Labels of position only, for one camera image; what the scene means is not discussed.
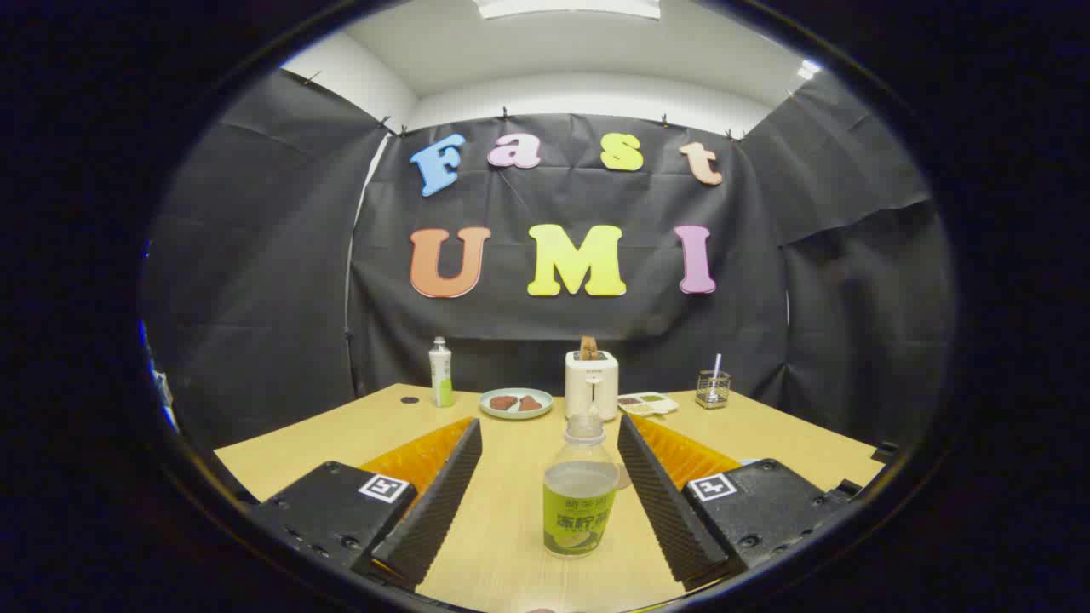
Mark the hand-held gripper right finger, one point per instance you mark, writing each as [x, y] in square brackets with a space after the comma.
[660, 502]

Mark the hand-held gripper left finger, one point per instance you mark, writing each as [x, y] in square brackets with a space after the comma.
[438, 502]

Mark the green label juice bottle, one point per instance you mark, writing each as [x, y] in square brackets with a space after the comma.
[579, 511]

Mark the small white green bottle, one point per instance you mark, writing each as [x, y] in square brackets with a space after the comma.
[440, 375]

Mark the wooden table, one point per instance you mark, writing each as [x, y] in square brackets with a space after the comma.
[502, 536]

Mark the white compartment tray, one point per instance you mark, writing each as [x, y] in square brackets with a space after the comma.
[647, 404]

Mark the pale green plate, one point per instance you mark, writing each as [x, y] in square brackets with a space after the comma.
[516, 414]

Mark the brown meat slice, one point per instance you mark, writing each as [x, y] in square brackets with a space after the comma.
[530, 404]
[503, 402]

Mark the white toaster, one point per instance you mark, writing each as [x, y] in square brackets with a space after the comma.
[591, 383]

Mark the brown toast slice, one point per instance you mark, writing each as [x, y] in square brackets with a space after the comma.
[588, 346]

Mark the black backdrop cloth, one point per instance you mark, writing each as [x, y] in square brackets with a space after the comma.
[596, 340]

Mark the black table clamp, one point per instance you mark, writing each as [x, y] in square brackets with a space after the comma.
[846, 489]
[886, 451]

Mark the small ceiling light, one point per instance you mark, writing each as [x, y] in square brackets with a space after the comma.
[809, 70]

